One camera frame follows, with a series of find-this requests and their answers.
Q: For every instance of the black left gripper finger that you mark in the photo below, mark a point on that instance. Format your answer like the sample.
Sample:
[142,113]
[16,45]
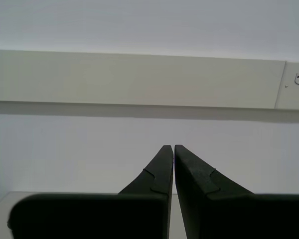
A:
[239,216]
[89,216]

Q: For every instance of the beige duplex outlet cover plate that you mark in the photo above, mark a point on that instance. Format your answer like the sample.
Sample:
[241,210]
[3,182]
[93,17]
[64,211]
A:
[294,99]

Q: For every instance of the beige wall raceway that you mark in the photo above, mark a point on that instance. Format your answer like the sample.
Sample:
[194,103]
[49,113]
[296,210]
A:
[139,79]

